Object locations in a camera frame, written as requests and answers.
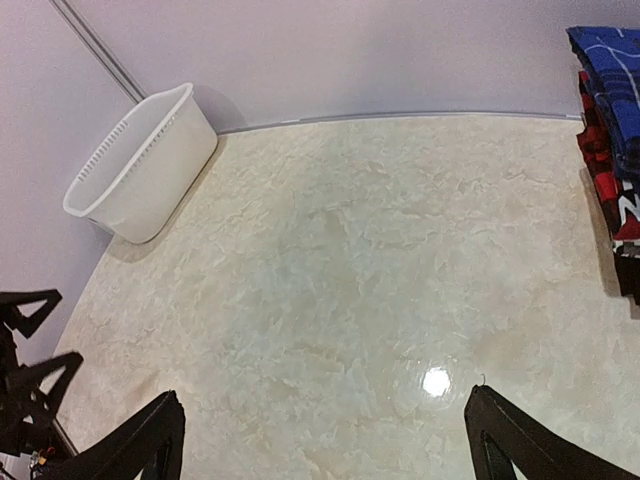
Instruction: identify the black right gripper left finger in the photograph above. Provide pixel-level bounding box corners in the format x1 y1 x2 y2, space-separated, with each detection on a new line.
39 390 186 480

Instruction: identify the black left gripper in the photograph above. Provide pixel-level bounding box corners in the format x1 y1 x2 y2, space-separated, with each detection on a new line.
1 289 83 459

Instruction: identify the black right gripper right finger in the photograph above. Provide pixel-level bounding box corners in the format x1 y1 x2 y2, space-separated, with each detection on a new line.
464 385 637 479

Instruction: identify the blue plaid shirt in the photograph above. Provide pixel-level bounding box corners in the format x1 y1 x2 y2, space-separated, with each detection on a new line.
566 26 639 184

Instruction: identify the white plastic laundry basket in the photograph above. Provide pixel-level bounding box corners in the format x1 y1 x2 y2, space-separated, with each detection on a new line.
63 83 218 244

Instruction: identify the red black folded garment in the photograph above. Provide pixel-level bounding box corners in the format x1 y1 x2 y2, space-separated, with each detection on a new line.
577 70 639 258

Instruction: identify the left wall aluminium profile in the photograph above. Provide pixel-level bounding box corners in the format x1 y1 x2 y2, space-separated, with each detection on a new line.
49 0 146 104

